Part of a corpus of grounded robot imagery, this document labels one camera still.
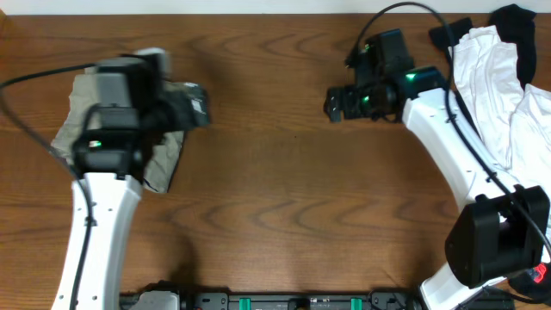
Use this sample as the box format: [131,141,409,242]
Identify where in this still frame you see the khaki shorts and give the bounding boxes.
[52,68,188,193]

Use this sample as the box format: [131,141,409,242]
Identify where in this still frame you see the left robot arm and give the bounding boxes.
[53,49,210,309]

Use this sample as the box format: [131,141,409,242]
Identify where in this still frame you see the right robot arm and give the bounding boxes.
[324,29,550,309]

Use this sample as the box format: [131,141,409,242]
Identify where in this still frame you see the white shirt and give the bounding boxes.
[452,26,550,194]

